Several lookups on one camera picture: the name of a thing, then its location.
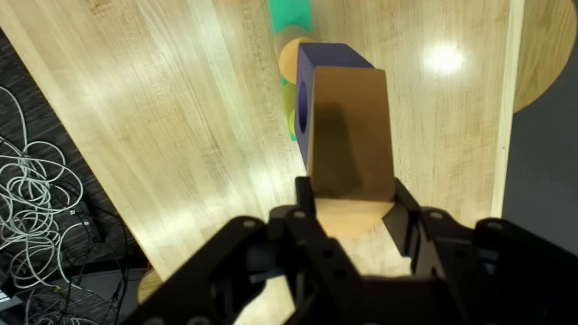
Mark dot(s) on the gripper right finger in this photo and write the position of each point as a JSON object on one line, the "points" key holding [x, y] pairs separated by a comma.
{"points": [[478, 253]]}

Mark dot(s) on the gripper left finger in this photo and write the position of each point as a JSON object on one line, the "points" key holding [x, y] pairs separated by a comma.
{"points": [[275, 234]]}

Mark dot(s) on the tan wooden half-round block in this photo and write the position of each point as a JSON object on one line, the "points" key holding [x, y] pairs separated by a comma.
{"points": [[352, 135]]}

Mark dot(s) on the yellow-green wooden block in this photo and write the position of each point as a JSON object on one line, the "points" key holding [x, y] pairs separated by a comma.
{"points": [[289, 104]]}

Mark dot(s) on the round wooden stool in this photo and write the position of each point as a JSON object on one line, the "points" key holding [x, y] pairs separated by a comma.
{"points": [[148, 285]]}

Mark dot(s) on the orange round wooden block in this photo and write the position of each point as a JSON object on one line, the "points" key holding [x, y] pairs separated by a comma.
{"points": [[288, 61]]}

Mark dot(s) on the blue block with round hole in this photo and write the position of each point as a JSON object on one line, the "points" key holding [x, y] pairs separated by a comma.
{"points": [[332, 55]]}

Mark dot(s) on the round wooden table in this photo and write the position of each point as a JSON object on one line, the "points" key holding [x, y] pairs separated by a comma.
{"points": [[544, 45]]}

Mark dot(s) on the green wooden block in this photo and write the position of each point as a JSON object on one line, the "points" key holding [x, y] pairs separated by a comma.
{"points": [[289, 13]]}

